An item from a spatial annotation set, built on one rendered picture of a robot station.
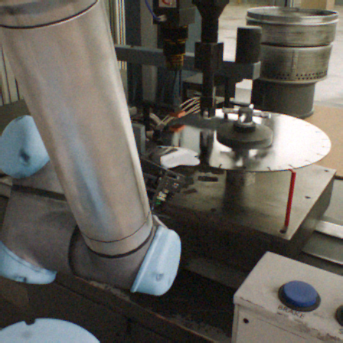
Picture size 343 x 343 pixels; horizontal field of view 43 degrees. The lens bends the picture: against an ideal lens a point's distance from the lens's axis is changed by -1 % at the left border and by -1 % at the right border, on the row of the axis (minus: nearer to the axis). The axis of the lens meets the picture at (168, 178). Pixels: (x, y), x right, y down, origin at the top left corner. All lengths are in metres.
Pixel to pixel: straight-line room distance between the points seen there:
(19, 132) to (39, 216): 0.10
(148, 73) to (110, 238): 1.16
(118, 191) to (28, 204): 0.17
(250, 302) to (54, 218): 0.25
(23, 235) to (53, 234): 0.04
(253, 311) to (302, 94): 1.12
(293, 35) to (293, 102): 0.23
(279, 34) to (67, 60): 1.22
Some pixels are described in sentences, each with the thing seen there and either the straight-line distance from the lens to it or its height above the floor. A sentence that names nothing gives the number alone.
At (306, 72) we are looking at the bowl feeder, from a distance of 1.52.
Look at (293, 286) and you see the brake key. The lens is 0.57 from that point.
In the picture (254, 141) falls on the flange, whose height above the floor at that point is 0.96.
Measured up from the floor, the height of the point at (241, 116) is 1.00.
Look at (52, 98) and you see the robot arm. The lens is 0.32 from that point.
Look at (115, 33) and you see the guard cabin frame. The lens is 2.34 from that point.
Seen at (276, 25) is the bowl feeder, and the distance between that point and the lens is 1.48.
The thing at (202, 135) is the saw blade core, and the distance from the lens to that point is 0.87.
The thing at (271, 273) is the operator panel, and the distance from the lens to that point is 0.60.
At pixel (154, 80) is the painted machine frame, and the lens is 1.55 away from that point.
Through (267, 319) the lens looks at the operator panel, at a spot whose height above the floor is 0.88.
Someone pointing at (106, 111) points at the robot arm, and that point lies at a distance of 0.33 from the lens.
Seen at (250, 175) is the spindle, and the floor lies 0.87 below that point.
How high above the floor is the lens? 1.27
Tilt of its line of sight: 27 degrees down
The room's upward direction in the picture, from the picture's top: straight up
